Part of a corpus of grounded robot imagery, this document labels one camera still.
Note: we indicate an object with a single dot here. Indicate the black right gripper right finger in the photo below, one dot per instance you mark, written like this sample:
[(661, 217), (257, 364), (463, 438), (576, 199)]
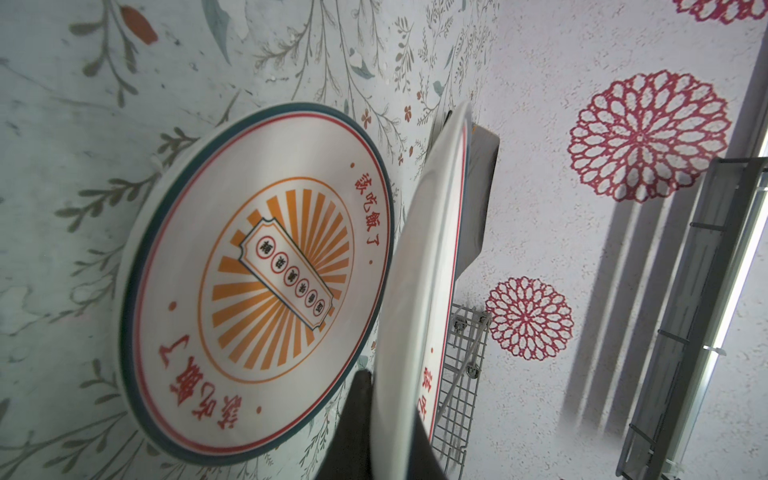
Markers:
[(423, 463)]

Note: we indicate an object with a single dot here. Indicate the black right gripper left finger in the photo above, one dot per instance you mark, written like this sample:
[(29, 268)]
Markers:
[(348, 455)]

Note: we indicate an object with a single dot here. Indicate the white round plate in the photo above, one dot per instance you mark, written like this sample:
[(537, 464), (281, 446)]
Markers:
[(251, 281), (416, 306)]

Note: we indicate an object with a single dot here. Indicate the grey wire dish rack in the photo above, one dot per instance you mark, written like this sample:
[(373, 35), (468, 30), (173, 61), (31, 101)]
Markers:
[(463, 364)]

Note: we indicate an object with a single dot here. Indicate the grey wall shelf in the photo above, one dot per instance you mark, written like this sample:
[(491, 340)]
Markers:
[(720, 241)]

